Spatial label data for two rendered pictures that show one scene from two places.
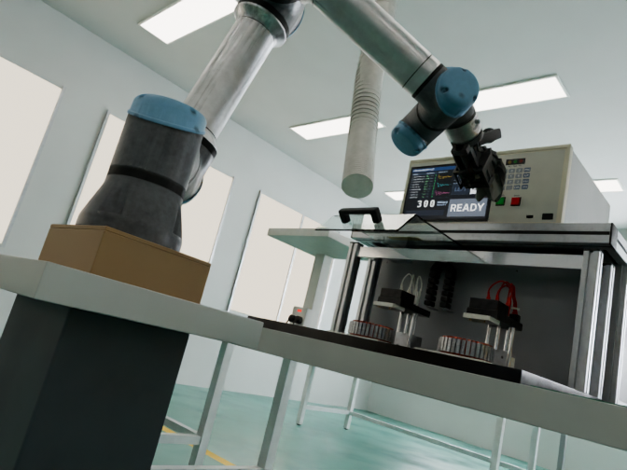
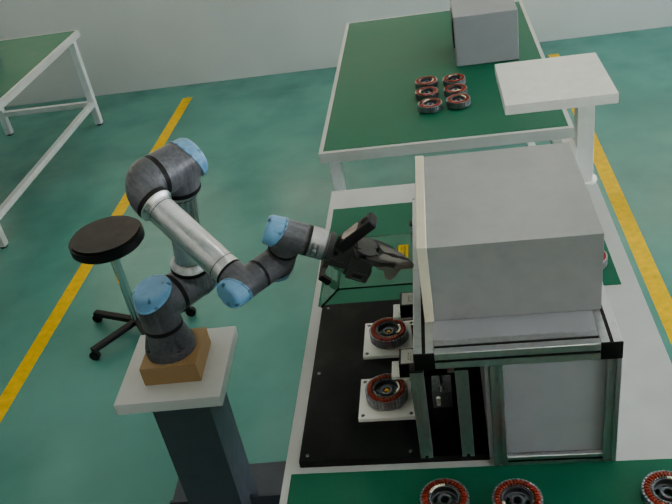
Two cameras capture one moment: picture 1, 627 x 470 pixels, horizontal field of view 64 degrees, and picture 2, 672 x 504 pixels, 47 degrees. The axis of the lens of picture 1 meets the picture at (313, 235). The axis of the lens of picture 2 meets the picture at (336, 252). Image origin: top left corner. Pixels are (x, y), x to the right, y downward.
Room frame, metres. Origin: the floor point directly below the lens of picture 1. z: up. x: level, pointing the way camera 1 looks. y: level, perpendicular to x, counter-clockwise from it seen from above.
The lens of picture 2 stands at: (0.12, -1.56, 2.24)
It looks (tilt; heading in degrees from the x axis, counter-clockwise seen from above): 33 degrees down; 55
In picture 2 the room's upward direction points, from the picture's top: 10 degrees counter-clockwise
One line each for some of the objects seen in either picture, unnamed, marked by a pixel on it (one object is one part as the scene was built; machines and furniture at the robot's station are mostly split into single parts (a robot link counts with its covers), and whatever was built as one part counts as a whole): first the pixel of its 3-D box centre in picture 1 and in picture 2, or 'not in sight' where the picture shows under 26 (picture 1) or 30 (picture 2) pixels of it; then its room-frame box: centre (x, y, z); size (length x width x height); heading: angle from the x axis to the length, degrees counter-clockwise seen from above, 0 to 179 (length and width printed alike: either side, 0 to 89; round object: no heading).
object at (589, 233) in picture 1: (493, 256); (501, 266); (1.35, -0.50, 1.09); 0.68 x 0.44 x 0.05; 45
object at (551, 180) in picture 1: (504, 215); (500, 226); (1.34, -0.51, 1.22); 0.44 x 0.39 x 0.20; 45
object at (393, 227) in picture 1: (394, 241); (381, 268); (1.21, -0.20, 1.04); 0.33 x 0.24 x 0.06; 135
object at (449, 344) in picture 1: (466, 350); (386, 391); (1.04, -0.36, 0.80); 0.11 x 0.11 x 0.04
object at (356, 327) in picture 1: (371, 332); (388, 332); (1.21, -0.19, 0.80); 0.11 x 0.11 x 0.04
